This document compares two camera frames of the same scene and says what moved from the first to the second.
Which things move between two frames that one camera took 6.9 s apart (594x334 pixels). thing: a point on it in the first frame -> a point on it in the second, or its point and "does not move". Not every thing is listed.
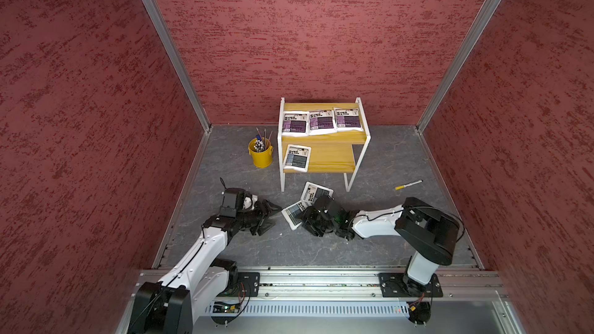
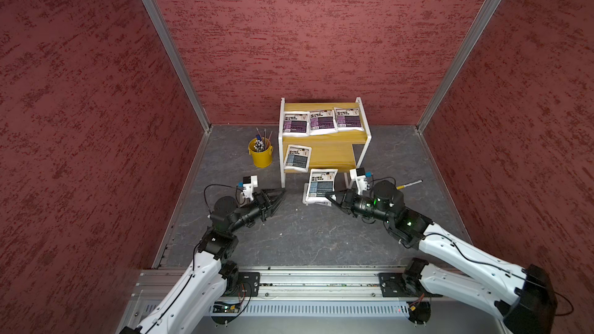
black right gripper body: (316, 223) -> (363, 206)
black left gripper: (264, 213) -> (265, 204)
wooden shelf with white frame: (322, 138) does not move
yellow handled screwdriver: (408, 184) does not move
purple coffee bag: (347, 119) does not move
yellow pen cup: (262, 151) does not move
